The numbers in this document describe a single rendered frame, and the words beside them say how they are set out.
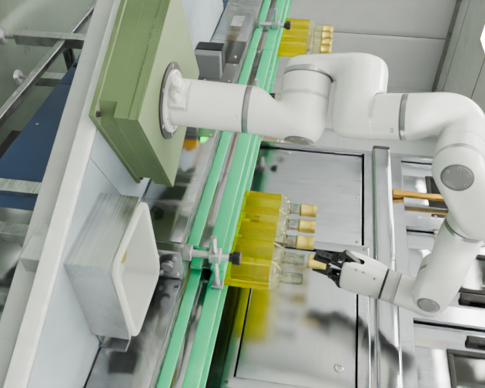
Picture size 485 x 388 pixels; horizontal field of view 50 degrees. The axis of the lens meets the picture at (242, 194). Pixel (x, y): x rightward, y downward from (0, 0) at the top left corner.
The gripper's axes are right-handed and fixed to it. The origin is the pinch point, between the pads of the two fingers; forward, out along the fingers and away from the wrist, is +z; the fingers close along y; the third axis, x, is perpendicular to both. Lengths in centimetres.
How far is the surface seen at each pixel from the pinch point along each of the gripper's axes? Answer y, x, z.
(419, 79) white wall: -294, -598, 36
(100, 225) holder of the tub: 33, 35, 32
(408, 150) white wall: -310, -456, 17
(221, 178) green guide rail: 13.4, -3.9, 29.2
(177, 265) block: 11.3, 23.0, 26.1
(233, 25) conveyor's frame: 16, -74, 60
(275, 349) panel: -12.6, 19.8, 3.7
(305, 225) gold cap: 1.2, -8.5, 7.7
